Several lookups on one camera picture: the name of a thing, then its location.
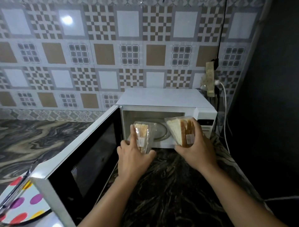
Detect person's left forearm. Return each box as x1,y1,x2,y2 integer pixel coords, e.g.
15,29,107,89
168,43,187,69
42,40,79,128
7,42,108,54
77,177,140,227

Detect black wall cable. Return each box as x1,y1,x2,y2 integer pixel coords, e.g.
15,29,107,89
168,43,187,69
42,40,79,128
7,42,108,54
213,0,228,71

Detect polka dot plate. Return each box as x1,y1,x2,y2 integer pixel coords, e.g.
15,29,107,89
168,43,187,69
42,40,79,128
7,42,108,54
0,172,51,225

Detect white plug cable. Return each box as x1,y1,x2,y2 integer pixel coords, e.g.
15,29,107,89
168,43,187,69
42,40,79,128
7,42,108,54
214,79,299,202

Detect person's right forearm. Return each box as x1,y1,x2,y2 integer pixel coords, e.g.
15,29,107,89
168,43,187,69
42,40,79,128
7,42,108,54
201,163,288,227

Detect beige wall power strip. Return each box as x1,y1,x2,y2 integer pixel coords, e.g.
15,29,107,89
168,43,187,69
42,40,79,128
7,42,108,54
205,61,216,98

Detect person's right hand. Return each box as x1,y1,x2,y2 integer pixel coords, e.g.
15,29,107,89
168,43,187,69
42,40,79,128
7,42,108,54
174,118,219,175

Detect white microwave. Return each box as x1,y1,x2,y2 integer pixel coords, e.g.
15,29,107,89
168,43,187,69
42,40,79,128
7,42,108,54
30,87,218,227

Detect person's left hand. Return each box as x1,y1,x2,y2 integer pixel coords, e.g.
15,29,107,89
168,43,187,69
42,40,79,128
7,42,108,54
116,124,157,183

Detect triangle sandwich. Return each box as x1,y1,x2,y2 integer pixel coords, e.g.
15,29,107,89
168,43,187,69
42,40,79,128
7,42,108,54
164,115,196,148
133,121,158,155

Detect glass turntable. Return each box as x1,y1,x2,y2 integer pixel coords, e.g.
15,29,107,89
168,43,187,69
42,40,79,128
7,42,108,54
149,121,171,141

